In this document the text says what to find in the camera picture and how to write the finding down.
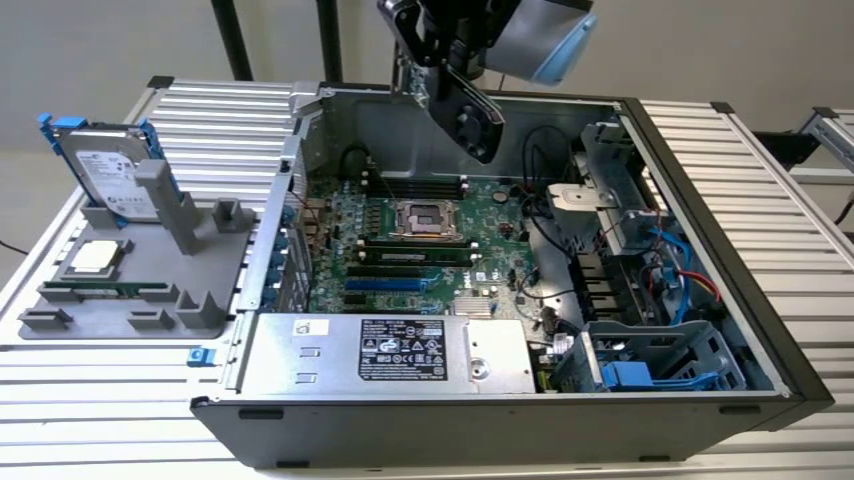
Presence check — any green graphics card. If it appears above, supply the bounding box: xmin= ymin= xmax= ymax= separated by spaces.
xmin=390 ymin=52 xmax=507 ymax=165

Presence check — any CPU socket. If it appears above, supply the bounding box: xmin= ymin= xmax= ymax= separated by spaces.
xmin=388 ymin=198 xmax=463 ymax=239

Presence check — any metal disk bay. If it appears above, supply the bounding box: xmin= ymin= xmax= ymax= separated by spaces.
xmin=570 ymin=122 xmax=669 ymax=256

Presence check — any green motherboard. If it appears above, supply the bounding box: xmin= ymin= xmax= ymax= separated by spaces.
xmin=303 ymin=177 xmax=539 ymax=319

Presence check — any green RAM stick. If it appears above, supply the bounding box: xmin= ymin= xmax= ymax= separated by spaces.
xmin=363 ymin=251 xmax=473 ymax=265
xmin=43 ymin=281 xmax=172 ymax=296

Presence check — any black expansion slot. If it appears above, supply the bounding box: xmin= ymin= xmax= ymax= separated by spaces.
xmin=346 ymin=264 xmax=426 ymax=278

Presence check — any blue expansion slot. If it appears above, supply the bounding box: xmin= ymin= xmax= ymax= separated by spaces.
xmin=344 ymin=277 xmax=428 ymax=291

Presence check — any silver chipset heatsink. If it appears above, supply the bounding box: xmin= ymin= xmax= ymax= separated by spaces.
xmin=452 ymin=295 xmax=497 ymax=317

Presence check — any black box between tables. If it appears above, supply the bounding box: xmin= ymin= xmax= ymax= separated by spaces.
xmin=753 ymin=130 xmax=822 ymax=169

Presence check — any hard disk in blue carrier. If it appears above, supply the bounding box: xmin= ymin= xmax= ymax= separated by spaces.
xmin=38 ymin=113 xmax=182 ymax=229

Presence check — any neighbouring slatted metal table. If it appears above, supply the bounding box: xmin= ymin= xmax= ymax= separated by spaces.
xmin=786 ymin=106 xmax=854 ymax=236

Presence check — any grey parts rack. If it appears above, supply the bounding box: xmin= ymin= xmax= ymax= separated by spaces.
xmin=16 ymin=159 xmax=262 ymax=341

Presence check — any silver power supply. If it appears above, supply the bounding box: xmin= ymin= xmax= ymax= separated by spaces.
xmin=236 ymin=312 xmax=539 ymax=396

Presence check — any silver CPU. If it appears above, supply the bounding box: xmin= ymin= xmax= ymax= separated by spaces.
xmin=70 ymin=240 xmax=128 ymax=274

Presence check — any grey disk bay cage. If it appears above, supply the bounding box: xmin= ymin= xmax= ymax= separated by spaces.
xmin=553 ymin=319 xmax=749 ymax=394

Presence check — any blue plastic latch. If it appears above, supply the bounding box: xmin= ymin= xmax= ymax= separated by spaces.
xmin=599 ymin=360 xmax=653 ymax=391

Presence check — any open black PC case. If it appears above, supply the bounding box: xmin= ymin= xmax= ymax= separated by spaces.
xmin=190 ymin=81 xmax=835 ymax=471

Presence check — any silver metal bracket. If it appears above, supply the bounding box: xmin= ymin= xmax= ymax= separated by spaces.
xmin=545 ymin=183 xmax=619 ymax=221

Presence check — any blue wire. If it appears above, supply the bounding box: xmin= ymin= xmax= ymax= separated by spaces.
xmin=645 ymin=223 xmax=699 ymax=326

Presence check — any red wire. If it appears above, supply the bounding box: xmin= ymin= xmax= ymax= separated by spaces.
xmin=679 ymin=269 xmax=722 ymax=301

